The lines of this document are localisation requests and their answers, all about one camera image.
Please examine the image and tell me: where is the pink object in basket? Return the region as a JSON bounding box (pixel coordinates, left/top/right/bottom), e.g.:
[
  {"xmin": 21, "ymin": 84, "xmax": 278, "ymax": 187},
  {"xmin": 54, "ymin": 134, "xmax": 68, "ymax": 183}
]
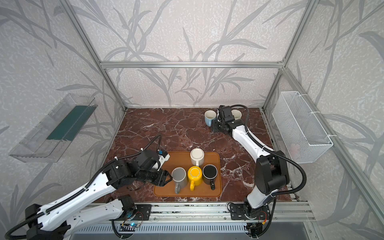
[{"xmin": 288, "ymin": 144, "xmax": 301, "ymax": 161}]

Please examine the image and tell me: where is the black mug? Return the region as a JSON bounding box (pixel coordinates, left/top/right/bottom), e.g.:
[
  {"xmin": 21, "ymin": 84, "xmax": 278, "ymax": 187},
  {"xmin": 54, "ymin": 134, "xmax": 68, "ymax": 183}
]
[{"xmin": 203, "ymin": 164, "xmax": 218, "ymax": 191}]

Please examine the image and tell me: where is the aluminium front rail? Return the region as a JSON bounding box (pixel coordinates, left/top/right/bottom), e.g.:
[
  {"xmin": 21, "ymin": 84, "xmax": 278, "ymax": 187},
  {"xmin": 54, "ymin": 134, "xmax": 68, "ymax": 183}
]
[{"xmin": 135, "ymin": 202, "xmax": 316, "ymax": 224}]

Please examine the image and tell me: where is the brown rectangular tray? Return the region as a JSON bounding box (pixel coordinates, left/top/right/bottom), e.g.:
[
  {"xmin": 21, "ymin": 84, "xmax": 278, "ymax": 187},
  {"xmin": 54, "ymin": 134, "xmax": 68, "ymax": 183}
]
[{"xmin": 152, "ymin": 151, "xmax": 223, "ymax": 198}]

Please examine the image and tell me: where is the green circuit board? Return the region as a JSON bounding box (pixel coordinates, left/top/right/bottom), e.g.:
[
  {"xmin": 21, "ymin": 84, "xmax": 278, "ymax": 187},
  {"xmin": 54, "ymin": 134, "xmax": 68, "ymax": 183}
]
[{"xmin": 121, "ymin": 223, "xmax": 141, "ymax": 231}]

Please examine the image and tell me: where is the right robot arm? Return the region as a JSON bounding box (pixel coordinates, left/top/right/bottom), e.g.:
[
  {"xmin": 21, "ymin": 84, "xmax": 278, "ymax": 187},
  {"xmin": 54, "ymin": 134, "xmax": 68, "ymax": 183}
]
[{"xmin": 212, "ymin": 105, "xmax": 307, "ymax": 216}]

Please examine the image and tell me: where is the grey mug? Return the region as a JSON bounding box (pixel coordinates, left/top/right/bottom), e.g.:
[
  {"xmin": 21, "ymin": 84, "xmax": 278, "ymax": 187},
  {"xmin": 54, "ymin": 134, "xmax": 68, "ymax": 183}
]
[{"xmin": 172, "ymin": 167, "xmax": 188, "ymax": 194}]

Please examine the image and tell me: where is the yellow mug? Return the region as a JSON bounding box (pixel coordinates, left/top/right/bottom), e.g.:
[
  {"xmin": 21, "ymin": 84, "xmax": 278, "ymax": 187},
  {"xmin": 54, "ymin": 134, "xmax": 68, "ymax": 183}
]
[{"xmin": 188, "ymin": 166, "xmax": 203, "ymax": 191}]

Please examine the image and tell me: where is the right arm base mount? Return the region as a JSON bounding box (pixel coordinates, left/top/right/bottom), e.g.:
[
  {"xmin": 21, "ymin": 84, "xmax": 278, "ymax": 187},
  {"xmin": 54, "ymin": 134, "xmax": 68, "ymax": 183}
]
[{"xmin": 227, "ymin": 203, "xmax": 270, "ymax": 221}]

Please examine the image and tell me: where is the light blue mug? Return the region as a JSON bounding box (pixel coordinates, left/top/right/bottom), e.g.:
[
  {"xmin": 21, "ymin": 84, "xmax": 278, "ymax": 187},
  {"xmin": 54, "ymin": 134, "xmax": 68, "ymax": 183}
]
[{"xmin": 204, "ymin": 110, "xmax": 217, "ymax": 127}]

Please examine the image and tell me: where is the clear plastic wall bin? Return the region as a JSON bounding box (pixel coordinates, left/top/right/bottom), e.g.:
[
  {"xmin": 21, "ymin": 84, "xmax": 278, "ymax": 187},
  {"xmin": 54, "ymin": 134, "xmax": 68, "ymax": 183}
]
[{"xmin": 9, "ymin": 94, "xmax": 98, "ymax": 163}]

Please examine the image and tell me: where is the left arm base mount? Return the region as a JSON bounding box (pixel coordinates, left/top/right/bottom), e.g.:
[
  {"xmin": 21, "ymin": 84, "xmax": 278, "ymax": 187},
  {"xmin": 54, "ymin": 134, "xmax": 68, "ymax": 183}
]
[{"xmin": 126, "ymin": 204, "xmax": 152, "ymax": 222}]

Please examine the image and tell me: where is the white wire basket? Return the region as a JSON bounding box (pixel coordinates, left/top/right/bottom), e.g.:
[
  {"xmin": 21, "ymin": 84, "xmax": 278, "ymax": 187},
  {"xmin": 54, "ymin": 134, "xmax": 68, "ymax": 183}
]
[{"xmin": 272, "ymin": 91, "xmax": 333, "ymax": 164}]

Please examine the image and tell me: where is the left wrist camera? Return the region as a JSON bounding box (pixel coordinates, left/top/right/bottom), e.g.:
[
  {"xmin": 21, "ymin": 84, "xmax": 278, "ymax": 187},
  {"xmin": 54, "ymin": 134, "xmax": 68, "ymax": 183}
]
[{"xmin": 154, "ymin": 150, "xmax": 170, "ymax": 170}]

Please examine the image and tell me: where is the cream white mug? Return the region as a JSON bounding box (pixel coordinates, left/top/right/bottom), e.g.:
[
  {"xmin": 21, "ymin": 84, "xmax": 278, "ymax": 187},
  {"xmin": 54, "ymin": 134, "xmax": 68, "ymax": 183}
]
[{"xmin": 190, "ymin": 148, "xmax": 205, "ymax": 167}]

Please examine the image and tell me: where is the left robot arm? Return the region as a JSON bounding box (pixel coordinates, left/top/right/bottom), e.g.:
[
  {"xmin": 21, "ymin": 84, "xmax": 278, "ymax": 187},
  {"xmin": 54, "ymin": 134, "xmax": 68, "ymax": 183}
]
[{"xmin": 5, "ymin": 147, "xmax": 173, "ymax": 240}]

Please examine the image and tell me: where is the white faceted mug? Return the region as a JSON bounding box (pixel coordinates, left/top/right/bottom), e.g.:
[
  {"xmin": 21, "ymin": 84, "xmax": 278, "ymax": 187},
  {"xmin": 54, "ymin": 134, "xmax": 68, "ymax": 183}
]
[{"xmin": 231, "ymin": 109, "xmax": 242, "ymax": 120}]

